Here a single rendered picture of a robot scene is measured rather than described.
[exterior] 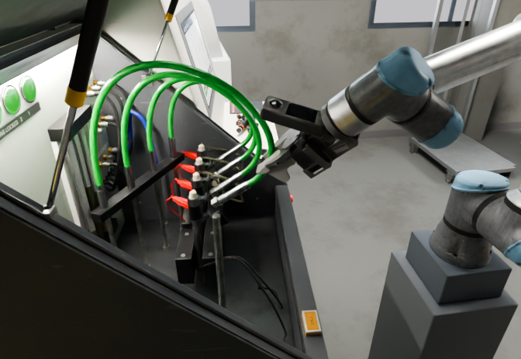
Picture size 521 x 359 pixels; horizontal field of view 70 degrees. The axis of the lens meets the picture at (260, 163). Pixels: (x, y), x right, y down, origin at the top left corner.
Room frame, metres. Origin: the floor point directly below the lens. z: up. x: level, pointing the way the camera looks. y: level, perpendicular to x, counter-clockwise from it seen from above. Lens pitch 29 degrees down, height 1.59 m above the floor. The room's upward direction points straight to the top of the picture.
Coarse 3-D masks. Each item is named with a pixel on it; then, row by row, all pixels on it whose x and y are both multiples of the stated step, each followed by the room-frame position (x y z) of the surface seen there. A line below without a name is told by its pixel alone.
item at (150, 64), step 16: (144, 64) 0.67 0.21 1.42; (160, 64) 0.67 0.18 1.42; (176, 64) 0.67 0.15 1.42; (112, 80) 0.68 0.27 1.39; (208, 80) 0.66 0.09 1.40; (240, 96) 0.66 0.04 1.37; (96, 112) 0.68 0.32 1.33; (256, 112) 0.66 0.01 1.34; (96, 128) 0.69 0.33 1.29; (96, 144) 0.69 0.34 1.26; (272, 144) 0.65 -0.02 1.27; (96, 160) 0.69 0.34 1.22; (96, 176) 0.68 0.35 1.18; (256, 176) 0.66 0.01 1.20
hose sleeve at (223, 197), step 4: (240, 184) 0.67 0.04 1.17; (244, 184) 0.66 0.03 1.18; (232, 188) 0.67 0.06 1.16; (236, 188) 0.66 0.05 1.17; (240, 188) 0.66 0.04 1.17; (244, 188) 0.66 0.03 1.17; (248, 188) 0.66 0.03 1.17; (228, 192) 0.66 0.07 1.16; (232, 192) 0.66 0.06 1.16; (236, 192) 0.66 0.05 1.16; (240, 192) 0.66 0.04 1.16; (220, 196) 0.67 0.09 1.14; (224, 196) 0.66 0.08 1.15; (228, 196) 0.66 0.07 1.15; (232, 196) 0.66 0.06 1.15; (220, 200) 0.66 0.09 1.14; (224, 200) 0.66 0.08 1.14; (228, 200) 0.66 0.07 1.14
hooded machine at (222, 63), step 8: (200, 0) 2.37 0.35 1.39; (200, 8) 2.36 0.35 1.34; (208, 8) 2.39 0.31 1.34; (200, 16) 2.36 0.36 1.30; (208, 16) 2.38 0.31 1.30; (208, 24) 2.37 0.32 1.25; (208, 32) 2.37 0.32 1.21; (216, 32) 2.40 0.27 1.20; (208, 40) 2.37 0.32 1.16; (216, 40) 2.38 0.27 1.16; (216, 48) 2.38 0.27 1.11; (216, 56) 2.38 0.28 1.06; (224, 56) 2.41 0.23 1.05; (216, 64) 2.34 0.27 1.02; (224, 64) 2.35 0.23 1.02; (216, 72) 2.34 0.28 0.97; (224, 72) 2.34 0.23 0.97; (224, 80) 2.34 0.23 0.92
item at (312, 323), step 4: (304, 312) 0.52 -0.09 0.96; (308, 312) 0.52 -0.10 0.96; (312, 312) 0.52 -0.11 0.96; (308, 316) 0.51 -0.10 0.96; (312, 316) 0.51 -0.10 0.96; (308, 320) 0.50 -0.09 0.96; (312, 320) 0.50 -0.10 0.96; (316, 320) 0.50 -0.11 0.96; (308, 324) 0.49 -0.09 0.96; (312, 324) 0.49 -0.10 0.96; (316, 324) 0.49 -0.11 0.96; (308, 328) 0.48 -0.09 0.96; (312, 328) 0.48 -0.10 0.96; (316, 328) 0.48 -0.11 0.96
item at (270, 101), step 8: (272, 96) 0.64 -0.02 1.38; (264, 104) 0.61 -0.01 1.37; (272, 104) 0.61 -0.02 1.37; (280, 104) 0.61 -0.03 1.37; (288, 104) 0.62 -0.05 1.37; (296, 104) 0.63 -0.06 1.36; (264, 112) 0.60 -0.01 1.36; (272, 112) 0.60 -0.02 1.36; (280, 112) 0.60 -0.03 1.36; (288, 112) 0.60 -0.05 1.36; (296, 112) 0.60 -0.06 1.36; (304, 112) 0.61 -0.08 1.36; (312, 112) 0.61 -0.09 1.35; (320, 112) 0.62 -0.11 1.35; (272, 120) 0.60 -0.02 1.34; (280, 120) 0.60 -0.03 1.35; (288, 120) 0.59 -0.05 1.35; (296, 120) 0.59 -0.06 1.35; (304, 120) 0.59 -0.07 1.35; (312, 120) 0.59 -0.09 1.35; (320, 120) 0.60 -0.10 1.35; (296, 128) 0.59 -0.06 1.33; (304, 128) 0.59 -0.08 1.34; (312, 128) 0.58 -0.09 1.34; (320, 128) 0.58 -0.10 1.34; (320, 136) 0.58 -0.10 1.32
